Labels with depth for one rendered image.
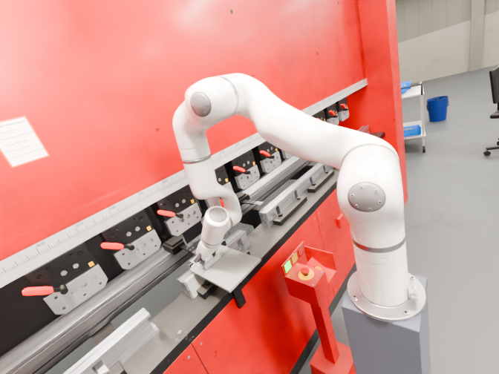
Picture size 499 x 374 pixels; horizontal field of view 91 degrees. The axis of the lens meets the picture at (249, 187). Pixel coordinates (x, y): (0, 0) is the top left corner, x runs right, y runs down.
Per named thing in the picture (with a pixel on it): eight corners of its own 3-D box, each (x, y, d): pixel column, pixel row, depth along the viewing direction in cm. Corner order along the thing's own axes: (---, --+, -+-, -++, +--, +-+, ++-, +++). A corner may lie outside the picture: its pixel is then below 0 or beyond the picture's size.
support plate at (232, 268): (230, 293, 86) (229, 291, 85) (190, 271, 104) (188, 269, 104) (261, 260, 97) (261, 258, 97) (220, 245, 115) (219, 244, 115)
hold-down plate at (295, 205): (281, 225, 137) (279, 221, 136) (273, 224, 141) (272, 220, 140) (307, 200, 156) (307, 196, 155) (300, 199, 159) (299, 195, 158)
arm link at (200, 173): (215, 143, 86) (232, 216, 98) (176, 159, 76) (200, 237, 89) (232, 145, 79) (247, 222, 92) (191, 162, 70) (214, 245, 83)
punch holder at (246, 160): (242, 191, 120) (232, 160, 114) (230, 190, 126) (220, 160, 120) (261, 178, 129) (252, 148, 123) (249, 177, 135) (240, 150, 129)
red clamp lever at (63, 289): (23, 290, 62) (69, 288, 69) (22, 284, 65) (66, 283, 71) (21, 297, 62) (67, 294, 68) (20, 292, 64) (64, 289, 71)
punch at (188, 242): (188, 248, 104) (180, 229, 101) (186, 247, 106) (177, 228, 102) (206, 234, 110) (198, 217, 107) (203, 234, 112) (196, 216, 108)
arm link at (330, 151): (376, 216, 54) (378, 183, 66) (416, 174, 46) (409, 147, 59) (194, 113, 63) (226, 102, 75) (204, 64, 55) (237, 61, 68)
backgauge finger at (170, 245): (191, 263, 110) (186, 254, 108) (164, 250, 128) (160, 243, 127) (210, 248, 117) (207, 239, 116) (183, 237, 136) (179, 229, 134)
